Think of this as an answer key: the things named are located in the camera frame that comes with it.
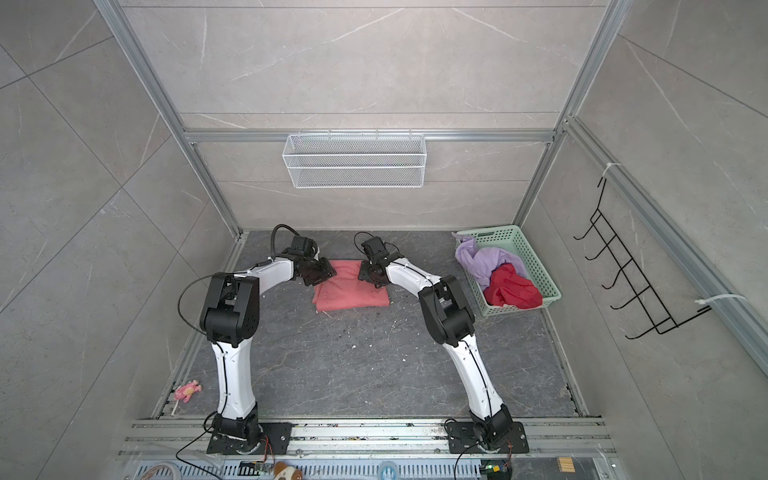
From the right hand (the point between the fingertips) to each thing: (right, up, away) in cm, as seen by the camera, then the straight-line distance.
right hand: (366, 273), depth 105 cm
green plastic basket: (+56, +13, +9) cm, 58 cm away
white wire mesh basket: (-4, +39, -4) cm, 40 cm away
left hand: (-12, +2, -1) cm, 12 cm away
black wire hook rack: (+65, +2, -37) cm, 75 cm away
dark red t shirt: (+44, -3, -18) cm, 48 cm away
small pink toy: (-47, -31, -26) cm, 62 cm away
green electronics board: (+34, -45, -35) cm, 67 cm away
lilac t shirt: (+38, +5, -10) cm, 40 cm away
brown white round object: (-16, -43, -38) cm, 60 cm away
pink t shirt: (-6, -5, -7) cm, 11 cm away
